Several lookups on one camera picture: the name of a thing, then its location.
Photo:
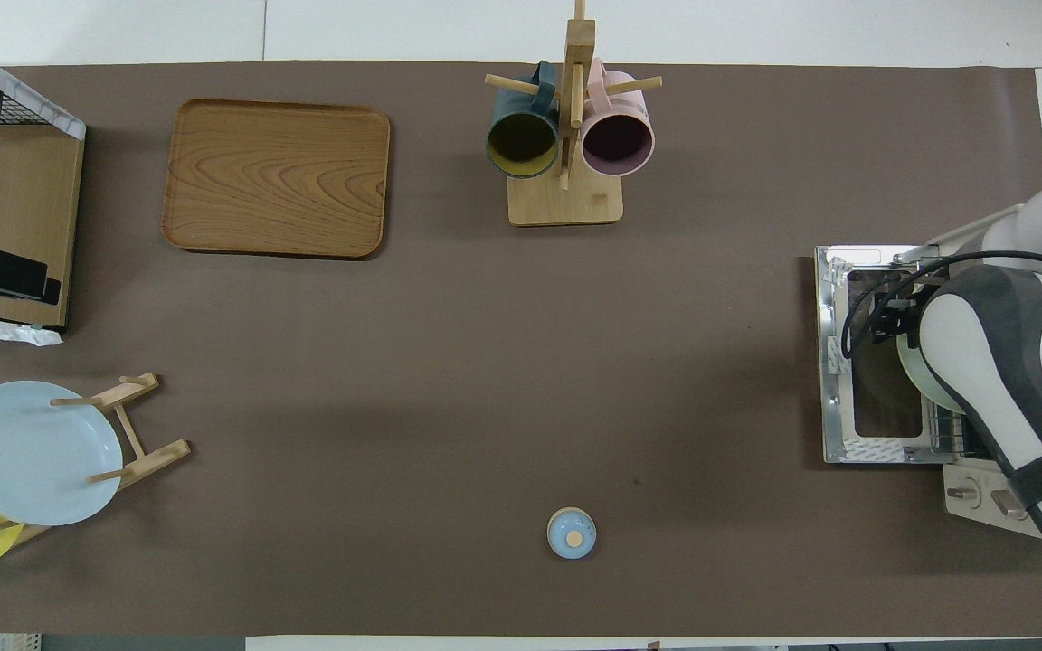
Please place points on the dark green mug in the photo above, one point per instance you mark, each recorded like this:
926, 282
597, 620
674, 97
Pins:
521, 145

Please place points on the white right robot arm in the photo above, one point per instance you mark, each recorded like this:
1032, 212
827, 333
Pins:
1000, 362

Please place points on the white toaster oven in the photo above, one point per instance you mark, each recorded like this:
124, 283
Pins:
973, 517

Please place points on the brown table mat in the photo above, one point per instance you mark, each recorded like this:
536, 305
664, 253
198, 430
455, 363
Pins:
485, 362

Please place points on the wooden mug tree rack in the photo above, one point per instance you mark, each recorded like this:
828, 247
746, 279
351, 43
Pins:
566, 203

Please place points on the blue jar with cork lid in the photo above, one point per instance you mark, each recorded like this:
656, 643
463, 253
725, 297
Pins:
571, 533

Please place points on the pink mug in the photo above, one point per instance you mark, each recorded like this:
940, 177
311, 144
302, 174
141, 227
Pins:
616, 140

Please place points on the wooden plate rack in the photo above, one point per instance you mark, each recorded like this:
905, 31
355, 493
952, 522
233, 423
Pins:
155, 459

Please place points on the light blue plate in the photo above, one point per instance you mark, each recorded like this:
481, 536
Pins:
33, 452

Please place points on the beige oven knob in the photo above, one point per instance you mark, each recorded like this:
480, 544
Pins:
962, 493
1002, 503

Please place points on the wooden shelf cabinet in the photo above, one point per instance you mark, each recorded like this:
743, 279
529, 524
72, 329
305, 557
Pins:
28, 226

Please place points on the light green plate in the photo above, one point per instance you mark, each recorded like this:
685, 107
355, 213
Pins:
919, 380

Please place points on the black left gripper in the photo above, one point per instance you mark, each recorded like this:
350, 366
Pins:
5, 274

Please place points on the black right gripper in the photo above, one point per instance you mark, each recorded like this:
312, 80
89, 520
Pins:
901, 316

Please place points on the wooden serving tray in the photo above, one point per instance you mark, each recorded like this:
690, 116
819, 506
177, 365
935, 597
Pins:
277, 176

